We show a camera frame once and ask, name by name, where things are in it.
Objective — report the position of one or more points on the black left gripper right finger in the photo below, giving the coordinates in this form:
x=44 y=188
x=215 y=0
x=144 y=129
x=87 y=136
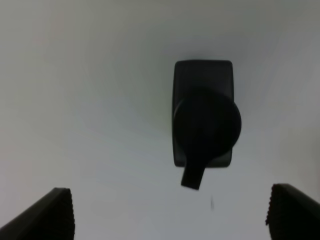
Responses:
x=292 y=215

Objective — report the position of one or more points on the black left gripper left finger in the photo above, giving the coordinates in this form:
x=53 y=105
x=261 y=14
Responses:
x=50 y=218

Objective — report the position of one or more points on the dark green pump bottle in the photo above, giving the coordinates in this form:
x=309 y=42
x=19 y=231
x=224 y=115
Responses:
x=206 y=122

